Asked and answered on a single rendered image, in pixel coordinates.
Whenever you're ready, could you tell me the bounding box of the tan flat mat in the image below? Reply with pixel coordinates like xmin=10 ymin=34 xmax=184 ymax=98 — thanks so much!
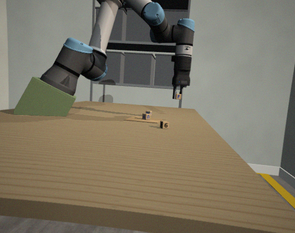
xmin=125 ymin=116 xmax=162 ymax=123

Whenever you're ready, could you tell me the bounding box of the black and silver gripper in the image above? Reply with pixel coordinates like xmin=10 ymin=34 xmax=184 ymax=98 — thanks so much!
xmin=171 ymin=45 xmax=192 ymax=100

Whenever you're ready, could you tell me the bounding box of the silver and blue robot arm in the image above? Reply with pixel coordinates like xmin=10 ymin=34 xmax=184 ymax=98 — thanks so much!
xmin=40 ymin=0 xmax=195 ymax=96

